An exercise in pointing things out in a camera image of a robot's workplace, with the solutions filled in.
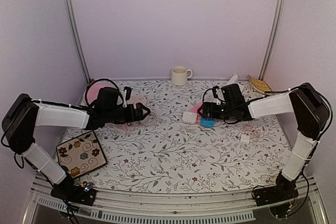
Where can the aluminium right corner post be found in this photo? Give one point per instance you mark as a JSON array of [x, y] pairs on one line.
[[272, 39]]

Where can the aluminium front rail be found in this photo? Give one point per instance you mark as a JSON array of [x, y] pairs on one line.
[[225, 207]]

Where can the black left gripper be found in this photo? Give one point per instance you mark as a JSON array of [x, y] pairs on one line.
[[133, 116]]

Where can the yellow leaf shaped dish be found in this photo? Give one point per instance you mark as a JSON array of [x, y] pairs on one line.
[[260, 85]]

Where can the pink plastic plate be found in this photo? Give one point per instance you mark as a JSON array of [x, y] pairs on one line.
[[92, 93]]

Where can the large white power adapter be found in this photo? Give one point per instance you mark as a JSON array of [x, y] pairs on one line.
[[189, 117]]

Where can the long white power strip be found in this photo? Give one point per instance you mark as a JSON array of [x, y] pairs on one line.
[[233, 79]]

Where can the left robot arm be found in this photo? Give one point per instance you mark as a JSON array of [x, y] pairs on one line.
[[26, 114]]

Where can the aluminium left corner post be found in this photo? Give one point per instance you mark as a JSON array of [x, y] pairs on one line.
[[76, 39]]

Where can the pink triangular power strip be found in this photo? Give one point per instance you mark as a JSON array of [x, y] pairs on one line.
[[194, 110]]

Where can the floral square tray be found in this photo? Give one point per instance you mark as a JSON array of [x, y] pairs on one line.
[[81, 154]]

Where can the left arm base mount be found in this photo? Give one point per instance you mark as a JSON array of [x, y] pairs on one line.
[[66, 190]]

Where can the light blue socket adapter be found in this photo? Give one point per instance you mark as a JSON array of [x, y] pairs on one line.
[[207, 122]]

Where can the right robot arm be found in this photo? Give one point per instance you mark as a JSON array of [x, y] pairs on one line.
[[312, 111]]

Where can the aluminium corner post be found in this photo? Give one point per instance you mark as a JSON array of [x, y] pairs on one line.
[[272, 39], [76, 39]]

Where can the round pink power strip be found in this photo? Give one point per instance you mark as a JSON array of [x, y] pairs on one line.
[[133, 100]]

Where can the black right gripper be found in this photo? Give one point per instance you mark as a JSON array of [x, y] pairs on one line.
[[211, 105]]

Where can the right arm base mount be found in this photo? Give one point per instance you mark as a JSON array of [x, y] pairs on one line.
[[273, 194]]

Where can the small white usb charger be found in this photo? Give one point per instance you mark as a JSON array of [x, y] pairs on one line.
[[245, 139]]

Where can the cream ceramic mug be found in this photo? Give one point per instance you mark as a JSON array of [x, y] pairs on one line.
[[180, 75]]

